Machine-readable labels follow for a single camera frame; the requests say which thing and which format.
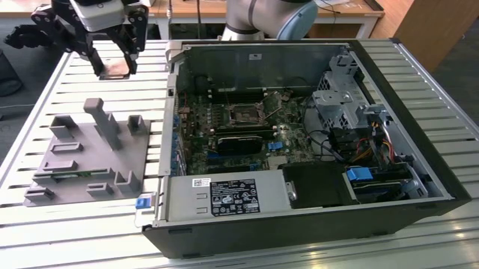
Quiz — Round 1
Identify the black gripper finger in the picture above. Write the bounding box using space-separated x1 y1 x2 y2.
110 4 149 76
32 5 106 78

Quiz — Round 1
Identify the silver CPU green edge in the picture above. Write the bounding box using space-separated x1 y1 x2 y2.
100 63 132 80

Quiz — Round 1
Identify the CPU socket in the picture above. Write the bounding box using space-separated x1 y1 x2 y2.
228 103 268 126

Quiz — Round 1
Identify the black RAM slot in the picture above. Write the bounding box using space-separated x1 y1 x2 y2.
214 132 273 138
214 127 273 134

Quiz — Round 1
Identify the metal socket cover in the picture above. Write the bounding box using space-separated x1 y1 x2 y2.
257 91 285 113

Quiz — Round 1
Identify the grey plastic parts rack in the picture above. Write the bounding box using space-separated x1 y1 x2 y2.
22 98 152 208

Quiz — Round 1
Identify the thin metal locking lever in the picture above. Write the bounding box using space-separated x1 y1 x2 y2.
265 96 292 122

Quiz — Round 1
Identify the black graphics card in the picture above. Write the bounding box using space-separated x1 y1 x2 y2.
216 136 262 155

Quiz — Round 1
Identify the wooden top desk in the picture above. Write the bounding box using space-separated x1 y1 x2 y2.
148 0 385 40

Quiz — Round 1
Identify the green RAM stick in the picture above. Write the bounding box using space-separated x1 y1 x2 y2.
52 170 94 179

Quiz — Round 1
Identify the grey metal drive cage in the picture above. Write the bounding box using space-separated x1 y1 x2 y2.
310 54 395 130

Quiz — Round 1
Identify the green motherboard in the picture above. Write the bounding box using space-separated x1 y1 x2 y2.
173 89 318 176

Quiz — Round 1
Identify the silver chipset heat sink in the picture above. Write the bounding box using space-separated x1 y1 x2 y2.
266 156 288 170

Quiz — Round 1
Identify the grey power supply with label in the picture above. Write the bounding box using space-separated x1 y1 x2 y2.
158 175 292 222

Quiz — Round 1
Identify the black plastic shroud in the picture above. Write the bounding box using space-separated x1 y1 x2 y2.
281 162 360 210

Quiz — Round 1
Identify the brown wooden cabinet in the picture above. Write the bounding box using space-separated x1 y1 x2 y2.
369 0 479 72

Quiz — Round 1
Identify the blue disk carrier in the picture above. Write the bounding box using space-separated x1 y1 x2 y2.
345 166 374 183

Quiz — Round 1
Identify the black open PC case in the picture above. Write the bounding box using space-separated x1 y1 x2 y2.
140 39 473 260

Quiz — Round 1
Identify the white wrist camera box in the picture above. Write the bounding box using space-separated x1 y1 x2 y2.
72 0 126 33

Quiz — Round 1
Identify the black wire bundle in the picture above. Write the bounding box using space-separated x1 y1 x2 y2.
306 129 349 164

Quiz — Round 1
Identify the yellow red wire bundle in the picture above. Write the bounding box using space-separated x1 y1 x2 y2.
353 139 396 164

